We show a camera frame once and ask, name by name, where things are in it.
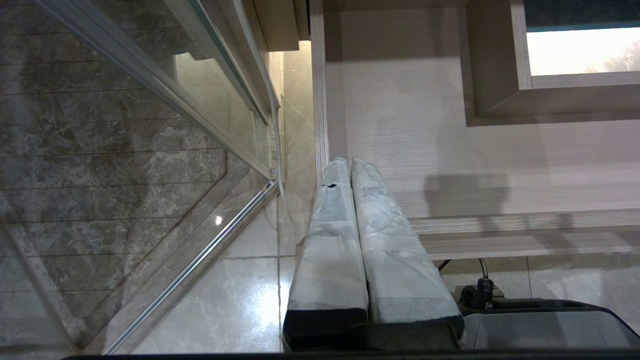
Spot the wooden vanity drawer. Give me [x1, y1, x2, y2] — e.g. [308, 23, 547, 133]
[309, 0, 640, 262]

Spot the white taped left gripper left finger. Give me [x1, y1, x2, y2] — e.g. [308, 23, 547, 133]
[282, 157, 371, 352]

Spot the wooden vanity side panel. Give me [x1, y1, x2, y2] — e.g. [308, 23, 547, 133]
[250, 0, 312, 52]

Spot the grey robot torso part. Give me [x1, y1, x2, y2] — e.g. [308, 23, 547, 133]
[459, 297, 640, 351]

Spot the glass shower screen pale frame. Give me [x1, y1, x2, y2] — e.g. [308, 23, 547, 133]
[0, 0, 282, 357]

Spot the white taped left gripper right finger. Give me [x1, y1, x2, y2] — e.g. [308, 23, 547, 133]
[351, 157, 466, 346]

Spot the thin black looped cable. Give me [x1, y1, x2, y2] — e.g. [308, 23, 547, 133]
[437, 257, 497, 312]

